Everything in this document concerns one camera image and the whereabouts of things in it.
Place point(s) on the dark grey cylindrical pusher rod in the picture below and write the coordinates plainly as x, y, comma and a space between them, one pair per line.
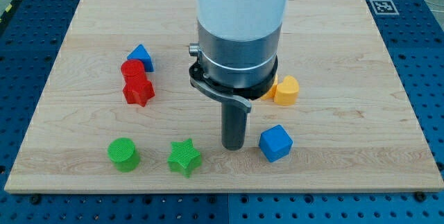
233, 126

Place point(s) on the black clamp with metal lever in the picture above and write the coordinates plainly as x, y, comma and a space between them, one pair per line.
233, 80

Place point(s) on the green cylinder block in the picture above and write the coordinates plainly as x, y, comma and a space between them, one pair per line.
123, 154

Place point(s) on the red cylinder block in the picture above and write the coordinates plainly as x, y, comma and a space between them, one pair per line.
133, 72

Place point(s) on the black white fiducial marker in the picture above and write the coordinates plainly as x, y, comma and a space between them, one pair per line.
384, 7

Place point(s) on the red star block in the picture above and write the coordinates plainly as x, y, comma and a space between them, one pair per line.
139, 92

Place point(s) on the green star block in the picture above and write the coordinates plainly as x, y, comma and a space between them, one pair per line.
184, 158

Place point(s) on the yellow block behind arm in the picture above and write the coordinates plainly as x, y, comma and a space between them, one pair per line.
271, 92

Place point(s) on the blue cube block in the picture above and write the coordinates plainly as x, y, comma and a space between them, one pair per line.
275, 143

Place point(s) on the light wooden board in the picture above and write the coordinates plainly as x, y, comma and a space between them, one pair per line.
353, 127

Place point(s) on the blue triangle block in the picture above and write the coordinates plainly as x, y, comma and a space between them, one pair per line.
140, 53

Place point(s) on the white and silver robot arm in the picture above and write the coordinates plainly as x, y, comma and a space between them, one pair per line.
247, 28

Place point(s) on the yellow heart block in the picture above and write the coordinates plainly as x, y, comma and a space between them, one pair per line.
286, 93

